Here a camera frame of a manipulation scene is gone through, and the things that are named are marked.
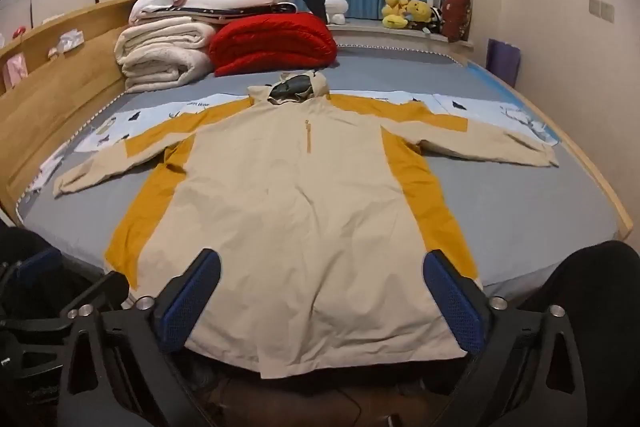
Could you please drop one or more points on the beige and yellow hooded jacket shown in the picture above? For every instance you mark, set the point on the beige and yellow hooded jacket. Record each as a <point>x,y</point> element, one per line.
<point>300,207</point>

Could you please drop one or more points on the purple bag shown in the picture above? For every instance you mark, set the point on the purple bag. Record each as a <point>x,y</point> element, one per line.
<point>502,62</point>

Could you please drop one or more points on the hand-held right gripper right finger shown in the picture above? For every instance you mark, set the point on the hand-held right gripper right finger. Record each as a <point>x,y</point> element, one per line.
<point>457,307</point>

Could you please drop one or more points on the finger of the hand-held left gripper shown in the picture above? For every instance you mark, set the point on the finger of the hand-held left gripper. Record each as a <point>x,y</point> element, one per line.
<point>107,288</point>
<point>37,264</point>

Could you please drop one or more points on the yellow plush toy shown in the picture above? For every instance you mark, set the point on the yellow plush toy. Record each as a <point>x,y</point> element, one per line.
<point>395,9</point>
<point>422,9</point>

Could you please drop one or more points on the wall switch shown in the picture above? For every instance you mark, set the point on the wall switch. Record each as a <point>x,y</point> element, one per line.
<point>601,9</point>

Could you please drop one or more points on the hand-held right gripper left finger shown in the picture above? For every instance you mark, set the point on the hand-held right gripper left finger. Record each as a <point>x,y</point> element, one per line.
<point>192,302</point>

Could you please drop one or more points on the bed with grey sheet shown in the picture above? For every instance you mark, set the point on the bed with grey sheet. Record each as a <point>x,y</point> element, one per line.
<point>500,217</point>

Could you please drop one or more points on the folded white blanket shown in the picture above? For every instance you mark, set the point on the folded white blanket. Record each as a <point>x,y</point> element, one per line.
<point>160,52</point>

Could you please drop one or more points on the wooden headboard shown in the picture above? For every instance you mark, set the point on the wooden headboard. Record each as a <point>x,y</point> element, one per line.
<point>50,107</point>

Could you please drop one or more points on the crumpled white cloth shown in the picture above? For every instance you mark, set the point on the crumpled white cloth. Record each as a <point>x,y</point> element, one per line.
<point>70,39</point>

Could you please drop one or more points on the light blue printed sheet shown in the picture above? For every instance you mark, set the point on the light blue printed sheet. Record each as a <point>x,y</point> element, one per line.
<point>500,112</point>

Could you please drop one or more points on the pink paper bag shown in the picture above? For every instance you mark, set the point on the pink paper bag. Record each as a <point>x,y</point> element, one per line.
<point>14,69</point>

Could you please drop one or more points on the folded red quilt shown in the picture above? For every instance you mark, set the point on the folded red quilt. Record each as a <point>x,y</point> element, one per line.
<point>270,42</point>

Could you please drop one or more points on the small red figurine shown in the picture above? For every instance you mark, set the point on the small red figurine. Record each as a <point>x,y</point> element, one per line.
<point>19,31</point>

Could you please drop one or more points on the window sill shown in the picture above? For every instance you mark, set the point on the window sill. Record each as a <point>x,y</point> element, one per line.
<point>390,38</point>

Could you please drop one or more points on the person's leg in dark trousers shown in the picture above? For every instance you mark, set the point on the person's leg in dark trousers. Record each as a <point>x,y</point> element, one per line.
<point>600,282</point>

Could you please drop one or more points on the black and white plush toy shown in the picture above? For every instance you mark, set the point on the black and white plush toy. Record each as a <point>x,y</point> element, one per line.
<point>436,19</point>

